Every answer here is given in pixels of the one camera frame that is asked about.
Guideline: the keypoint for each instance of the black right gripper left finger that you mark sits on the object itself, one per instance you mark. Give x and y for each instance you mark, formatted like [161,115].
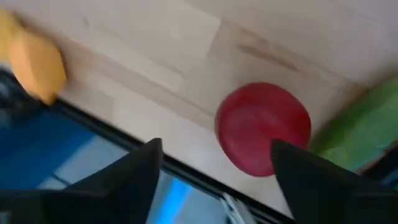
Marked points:
[77,205]

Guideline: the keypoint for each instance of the red apple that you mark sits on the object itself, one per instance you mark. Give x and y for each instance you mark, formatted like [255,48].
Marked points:
[255,124]

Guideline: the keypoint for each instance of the yellow lemon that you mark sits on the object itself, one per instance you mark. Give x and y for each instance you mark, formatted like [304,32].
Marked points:
[5,34]

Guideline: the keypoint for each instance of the silver corner bracket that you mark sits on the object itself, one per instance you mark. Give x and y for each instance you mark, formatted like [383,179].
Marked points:
[236,210]

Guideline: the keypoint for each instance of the green cucumber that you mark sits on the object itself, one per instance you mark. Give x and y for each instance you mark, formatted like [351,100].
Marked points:
[357,133]

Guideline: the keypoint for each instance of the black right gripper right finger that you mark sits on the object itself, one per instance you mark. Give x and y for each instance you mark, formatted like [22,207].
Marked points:
[335,202]

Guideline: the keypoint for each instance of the orange lemon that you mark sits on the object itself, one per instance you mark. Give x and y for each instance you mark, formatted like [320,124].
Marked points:
[37,65]

